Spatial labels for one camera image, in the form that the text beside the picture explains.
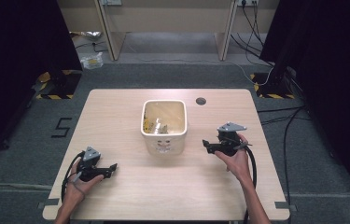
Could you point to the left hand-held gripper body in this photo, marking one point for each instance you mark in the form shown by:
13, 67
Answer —
89, 161

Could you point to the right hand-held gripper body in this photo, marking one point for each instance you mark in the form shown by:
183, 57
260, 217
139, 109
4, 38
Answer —
228, 140

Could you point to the cream square trash bin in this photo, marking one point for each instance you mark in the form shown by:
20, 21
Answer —
163, 143

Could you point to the person's right hand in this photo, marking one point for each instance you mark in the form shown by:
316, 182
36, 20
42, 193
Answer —
238, 161

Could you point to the person's left hand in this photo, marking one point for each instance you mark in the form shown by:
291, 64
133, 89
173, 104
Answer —
79, 189

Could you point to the yellow packet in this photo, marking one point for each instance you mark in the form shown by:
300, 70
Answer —
146, 124

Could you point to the grey tape strip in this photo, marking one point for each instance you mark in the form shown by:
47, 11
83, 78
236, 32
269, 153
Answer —
48, 203
284, 205

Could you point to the stand base with hazard tape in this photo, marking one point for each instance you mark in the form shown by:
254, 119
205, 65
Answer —
272, 87
60, 85

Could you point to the clear plastic bag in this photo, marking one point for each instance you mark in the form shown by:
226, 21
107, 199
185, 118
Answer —
91, 61

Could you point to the black curtain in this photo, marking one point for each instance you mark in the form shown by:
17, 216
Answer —
334, 77
14, 62

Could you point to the crumpled silver foil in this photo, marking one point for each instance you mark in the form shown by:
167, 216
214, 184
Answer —
88, 34

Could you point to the beige desk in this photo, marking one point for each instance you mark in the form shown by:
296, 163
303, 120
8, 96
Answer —
169, 18

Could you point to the white wall socket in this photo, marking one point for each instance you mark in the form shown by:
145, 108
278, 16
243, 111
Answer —
110, 2
248, 2

